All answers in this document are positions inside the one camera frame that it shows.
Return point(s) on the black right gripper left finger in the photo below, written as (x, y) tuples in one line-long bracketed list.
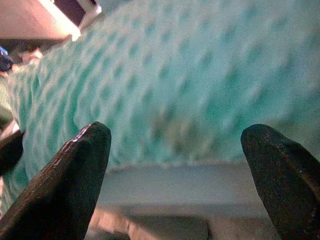
[(62, 190)]

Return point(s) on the light grey small chair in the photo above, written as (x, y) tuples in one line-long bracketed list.
[(175, 185)]

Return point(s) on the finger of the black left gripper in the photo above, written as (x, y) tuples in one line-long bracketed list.
[(10, 152)]

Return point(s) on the teal dotted pillow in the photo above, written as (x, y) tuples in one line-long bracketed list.
[(175, 75)]

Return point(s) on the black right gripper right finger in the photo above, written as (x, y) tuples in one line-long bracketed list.
[(287, 185)]

